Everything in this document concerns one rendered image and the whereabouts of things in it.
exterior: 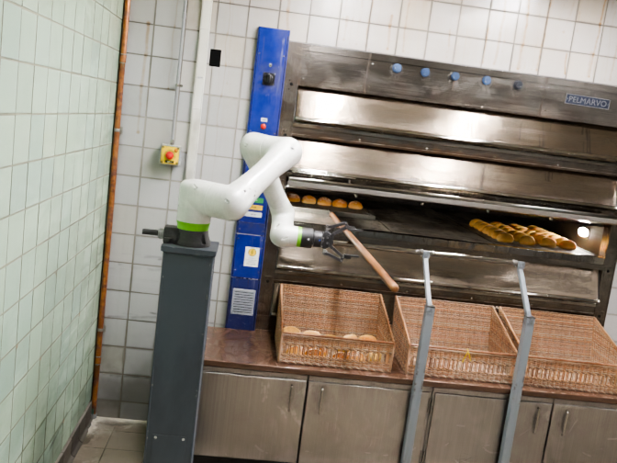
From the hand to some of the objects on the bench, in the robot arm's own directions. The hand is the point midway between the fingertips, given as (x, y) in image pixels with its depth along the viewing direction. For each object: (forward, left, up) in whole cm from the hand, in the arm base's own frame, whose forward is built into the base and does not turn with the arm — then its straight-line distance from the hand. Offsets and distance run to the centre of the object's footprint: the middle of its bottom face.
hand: (356, 242), depth 327 cm
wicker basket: (-2, +28, -62) cm, 68 cm away
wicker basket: (+60, +28, -62) cm, 91 cm away
